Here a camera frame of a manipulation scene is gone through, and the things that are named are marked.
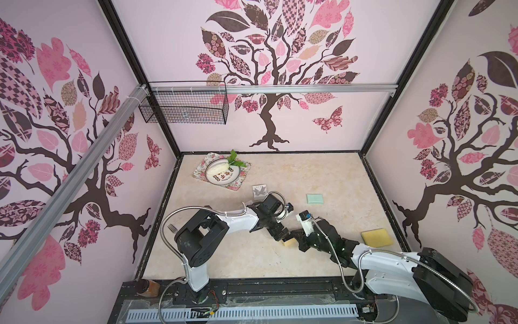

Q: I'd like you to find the beige ring box base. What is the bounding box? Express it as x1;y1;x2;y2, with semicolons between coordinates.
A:
282;238;298;247

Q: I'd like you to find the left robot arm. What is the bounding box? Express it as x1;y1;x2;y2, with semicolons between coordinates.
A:
174;193;294;292

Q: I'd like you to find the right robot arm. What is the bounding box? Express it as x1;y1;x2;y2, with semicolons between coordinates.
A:
292;211;480;323

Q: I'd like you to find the white gift box far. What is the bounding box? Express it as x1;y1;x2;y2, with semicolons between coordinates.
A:
252;184;268;201

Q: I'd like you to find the yellow sponge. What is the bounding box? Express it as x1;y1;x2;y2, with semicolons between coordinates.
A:
361;228;393;248

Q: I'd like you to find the floral round plate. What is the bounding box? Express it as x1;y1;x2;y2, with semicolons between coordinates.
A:
205;159;241;186

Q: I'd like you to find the green leaf sprig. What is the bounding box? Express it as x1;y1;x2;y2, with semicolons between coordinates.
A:
227;150;247;167

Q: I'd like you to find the floral square tray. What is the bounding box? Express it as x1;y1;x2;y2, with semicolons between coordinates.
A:
192;153;252;191

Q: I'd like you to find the silver fork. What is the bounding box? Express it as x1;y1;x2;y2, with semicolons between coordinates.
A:
167;224;178;234

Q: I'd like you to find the left amber spice jar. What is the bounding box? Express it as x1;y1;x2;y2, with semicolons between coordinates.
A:
135;279;161;298

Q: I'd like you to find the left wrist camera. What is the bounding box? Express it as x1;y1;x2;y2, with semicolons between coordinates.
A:
281;202;294;217

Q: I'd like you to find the white cable duct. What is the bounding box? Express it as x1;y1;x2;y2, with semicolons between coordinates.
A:
124;305;358;323

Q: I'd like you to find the black wire basket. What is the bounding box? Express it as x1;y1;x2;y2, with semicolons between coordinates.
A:
139;81;229;125

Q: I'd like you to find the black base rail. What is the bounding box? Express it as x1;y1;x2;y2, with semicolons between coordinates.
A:
121;276;405;305

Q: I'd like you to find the aluminium rail back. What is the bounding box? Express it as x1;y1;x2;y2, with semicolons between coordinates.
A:
151;84;398;95

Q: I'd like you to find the aluminium rail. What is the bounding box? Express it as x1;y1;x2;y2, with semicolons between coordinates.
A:
151;84;398;95
1;85;148;301

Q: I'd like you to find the aluminium rail left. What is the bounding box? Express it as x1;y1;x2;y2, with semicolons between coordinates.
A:
1;85;148;301

